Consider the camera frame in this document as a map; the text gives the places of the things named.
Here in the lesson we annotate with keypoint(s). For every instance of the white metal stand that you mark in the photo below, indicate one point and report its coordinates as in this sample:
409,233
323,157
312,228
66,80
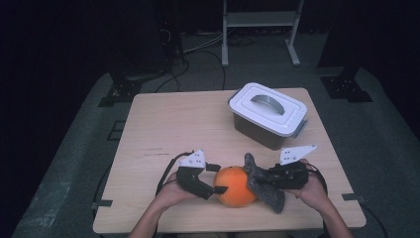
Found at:
261,19

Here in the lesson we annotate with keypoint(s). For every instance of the person's right hand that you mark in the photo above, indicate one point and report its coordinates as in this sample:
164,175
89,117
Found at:
315,195

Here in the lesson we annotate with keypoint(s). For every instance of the grey lidded plastic container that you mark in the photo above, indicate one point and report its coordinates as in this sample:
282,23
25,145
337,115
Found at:
264,112

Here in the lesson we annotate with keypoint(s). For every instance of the black tape tab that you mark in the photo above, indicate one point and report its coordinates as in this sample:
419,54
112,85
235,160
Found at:
351,197
102,203

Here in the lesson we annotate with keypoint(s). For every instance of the orange plush toy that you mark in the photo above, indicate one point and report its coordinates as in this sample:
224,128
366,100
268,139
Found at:
234,186

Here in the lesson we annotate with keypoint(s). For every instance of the grey fuzzy sock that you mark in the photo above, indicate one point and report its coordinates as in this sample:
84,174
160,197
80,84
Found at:
267,195

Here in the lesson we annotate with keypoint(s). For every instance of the brown transparent storage box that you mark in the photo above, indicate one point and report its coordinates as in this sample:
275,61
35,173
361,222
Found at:
261,135

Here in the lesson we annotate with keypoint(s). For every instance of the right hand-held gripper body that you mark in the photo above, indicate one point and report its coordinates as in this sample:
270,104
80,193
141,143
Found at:
292,177

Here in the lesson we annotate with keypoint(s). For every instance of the black stand base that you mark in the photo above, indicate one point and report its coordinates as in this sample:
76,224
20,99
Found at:
346,89
124,91

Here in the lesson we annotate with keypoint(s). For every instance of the dark equipment stand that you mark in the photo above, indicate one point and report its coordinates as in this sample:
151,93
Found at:
171,33

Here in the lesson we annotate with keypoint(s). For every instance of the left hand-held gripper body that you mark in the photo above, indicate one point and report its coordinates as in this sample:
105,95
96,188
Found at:
193,178

